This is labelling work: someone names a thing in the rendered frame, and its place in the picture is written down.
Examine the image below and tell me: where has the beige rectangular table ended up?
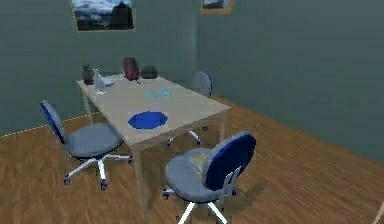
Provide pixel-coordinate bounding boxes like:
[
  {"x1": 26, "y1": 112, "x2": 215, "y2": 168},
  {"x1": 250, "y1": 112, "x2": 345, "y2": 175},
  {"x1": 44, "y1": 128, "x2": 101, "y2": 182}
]
[{"x1": 76, "y1": 74, "x2": 232, "y2": 221}]

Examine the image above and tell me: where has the blue grey office chair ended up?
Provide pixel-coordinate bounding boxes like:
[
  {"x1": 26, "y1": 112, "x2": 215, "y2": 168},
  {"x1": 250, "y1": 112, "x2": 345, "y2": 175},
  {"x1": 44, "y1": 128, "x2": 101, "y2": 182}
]
[
  {"x1": 161, "y1": 130, "x2": 257, "y2": 224},
  {"x1": 165, "y1": 71, "x2": 214, "y2": 147},
  {"x1": 39, "y1": 99, "x2": 135, "y2": 191}
]

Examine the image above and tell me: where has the pale blue plate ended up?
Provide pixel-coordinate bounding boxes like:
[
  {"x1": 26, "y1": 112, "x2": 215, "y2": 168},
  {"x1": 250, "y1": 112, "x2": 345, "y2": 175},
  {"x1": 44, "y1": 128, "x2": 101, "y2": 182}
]
[{"x1": 146, "y1": 88, "x2": 173, "y2": 100}]

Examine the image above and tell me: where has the blue round plate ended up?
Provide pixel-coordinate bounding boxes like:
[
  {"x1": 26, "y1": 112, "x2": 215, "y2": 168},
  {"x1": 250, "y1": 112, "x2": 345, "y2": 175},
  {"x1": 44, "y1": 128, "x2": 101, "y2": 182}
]
[{"x1": 127, "y1": 111, "x2": 169, "y2": 130}]

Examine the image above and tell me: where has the dark grey rounded object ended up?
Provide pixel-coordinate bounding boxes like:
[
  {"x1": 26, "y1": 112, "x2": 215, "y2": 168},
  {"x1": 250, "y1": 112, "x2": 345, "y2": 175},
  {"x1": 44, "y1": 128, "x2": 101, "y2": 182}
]
[{"x1": 140, "y1": 64, "x2": 159, "y2": 80}]

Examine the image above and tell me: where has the maroon rounded object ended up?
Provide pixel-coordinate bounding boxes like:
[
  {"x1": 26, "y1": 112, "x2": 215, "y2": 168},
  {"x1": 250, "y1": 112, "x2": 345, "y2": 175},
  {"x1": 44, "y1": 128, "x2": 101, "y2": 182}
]
[{"x1": 122, "y1": 57, "x2": 141, "y2": 82}]

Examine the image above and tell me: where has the clear glass bottle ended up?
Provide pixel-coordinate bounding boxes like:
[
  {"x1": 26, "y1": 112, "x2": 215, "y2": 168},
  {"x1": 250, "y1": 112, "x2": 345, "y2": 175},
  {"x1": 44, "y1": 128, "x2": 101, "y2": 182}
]
[{"x1": 92, "y1": 68, "x2": 107, "y2": 95}]

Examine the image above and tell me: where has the wooden framed picture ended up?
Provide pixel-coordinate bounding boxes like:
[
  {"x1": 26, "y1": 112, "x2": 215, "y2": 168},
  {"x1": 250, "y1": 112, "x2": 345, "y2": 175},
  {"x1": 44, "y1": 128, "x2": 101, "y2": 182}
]
[{"x1": 199, "y1": 0, "x2": 233, "y2": 16}]

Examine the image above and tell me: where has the framed mountain landscape picture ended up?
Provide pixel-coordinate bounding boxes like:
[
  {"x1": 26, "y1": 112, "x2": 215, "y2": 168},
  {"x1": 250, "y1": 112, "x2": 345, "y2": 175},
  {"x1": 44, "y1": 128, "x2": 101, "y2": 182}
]
[{"x1": 69, "y1": 0, "x2": 136, "y2": 33}]

